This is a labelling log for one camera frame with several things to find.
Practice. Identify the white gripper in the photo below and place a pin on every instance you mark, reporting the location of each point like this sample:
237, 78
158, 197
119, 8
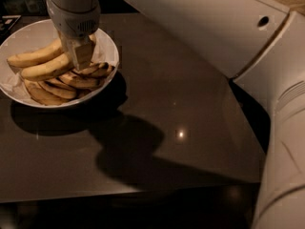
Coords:
73, 22

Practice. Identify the long yellow banana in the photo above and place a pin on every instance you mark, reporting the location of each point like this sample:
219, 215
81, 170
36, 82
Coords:
53, 68

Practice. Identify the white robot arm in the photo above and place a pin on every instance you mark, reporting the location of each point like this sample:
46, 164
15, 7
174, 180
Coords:
260, 45

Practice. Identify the short banana at right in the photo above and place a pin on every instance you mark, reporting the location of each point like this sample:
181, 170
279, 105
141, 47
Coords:
96, 70

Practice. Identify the lower middle banana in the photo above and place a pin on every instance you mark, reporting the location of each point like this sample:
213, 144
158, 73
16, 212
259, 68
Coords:
80, 82

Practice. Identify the lower left banana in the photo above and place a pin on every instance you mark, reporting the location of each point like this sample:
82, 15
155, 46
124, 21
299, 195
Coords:
60, 90

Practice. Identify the white bowl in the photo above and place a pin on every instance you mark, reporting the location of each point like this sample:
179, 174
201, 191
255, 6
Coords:
38, 35

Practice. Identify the top yellow banana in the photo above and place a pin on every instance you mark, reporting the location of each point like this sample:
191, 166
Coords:
26, 59

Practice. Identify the bottom banana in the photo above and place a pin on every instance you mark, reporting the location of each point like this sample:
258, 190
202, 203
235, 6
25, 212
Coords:
42, 96

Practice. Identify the white paper liner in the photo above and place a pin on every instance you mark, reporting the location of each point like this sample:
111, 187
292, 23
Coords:
11, 82

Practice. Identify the black stovetop corner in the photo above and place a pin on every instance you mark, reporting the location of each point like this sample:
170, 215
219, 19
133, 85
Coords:
7, 22

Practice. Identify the bottles on shelf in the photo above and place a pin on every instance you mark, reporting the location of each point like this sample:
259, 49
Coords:
23, 7

